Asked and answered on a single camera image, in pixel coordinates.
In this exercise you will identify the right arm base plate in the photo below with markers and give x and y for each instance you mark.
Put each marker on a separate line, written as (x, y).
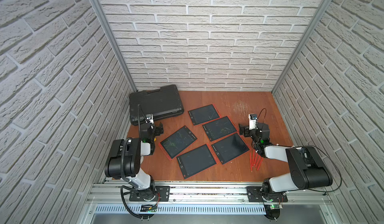
(255, 194)

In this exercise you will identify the black plastic tool case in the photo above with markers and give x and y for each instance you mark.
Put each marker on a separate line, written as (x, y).
(162, 103)

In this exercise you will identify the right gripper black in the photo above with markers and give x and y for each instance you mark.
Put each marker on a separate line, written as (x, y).
(247, 130)

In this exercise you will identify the left writing tablet red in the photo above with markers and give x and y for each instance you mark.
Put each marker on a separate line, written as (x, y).
(177, 142)

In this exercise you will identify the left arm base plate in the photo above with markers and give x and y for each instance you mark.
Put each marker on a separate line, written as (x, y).
(162, 193)

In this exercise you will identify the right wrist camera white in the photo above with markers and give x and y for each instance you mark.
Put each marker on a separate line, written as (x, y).
(253, 121)

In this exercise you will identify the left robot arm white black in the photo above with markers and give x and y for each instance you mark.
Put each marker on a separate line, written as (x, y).
(125, 158)

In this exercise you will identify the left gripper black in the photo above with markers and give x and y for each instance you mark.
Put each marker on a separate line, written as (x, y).
(156, 129)

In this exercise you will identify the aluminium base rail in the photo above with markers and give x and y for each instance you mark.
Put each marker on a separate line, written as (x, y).
(207, 198)

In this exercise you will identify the writing tablet red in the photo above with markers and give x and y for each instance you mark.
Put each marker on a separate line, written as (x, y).
(177, 142)
(203, 115)

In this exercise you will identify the far writing tablet red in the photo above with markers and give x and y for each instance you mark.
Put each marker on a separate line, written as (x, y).
(203, 115)

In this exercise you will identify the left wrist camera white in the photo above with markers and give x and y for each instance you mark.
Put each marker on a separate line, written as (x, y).
(150, 118)

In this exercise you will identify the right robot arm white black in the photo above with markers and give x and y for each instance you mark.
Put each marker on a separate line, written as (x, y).
(307, 169)

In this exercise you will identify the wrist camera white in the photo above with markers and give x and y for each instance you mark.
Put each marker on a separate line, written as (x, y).
(253, 121)
(150, 118)

